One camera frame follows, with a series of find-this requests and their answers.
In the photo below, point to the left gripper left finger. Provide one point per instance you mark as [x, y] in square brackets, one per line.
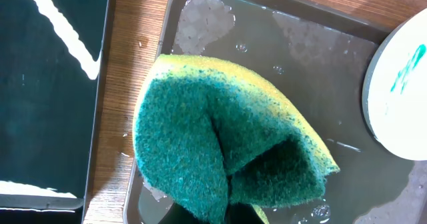
[178, 215]

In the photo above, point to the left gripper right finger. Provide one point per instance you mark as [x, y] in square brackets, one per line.
[243, 214]

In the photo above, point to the green yellow sponge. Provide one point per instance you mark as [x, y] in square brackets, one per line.
[210, 133]

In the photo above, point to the pale blue plate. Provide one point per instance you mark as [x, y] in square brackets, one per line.
[394, 90]

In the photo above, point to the dark serving tray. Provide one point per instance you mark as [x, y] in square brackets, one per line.
[318, 57]

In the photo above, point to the black water basin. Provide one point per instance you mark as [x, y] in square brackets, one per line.
[53, 67]

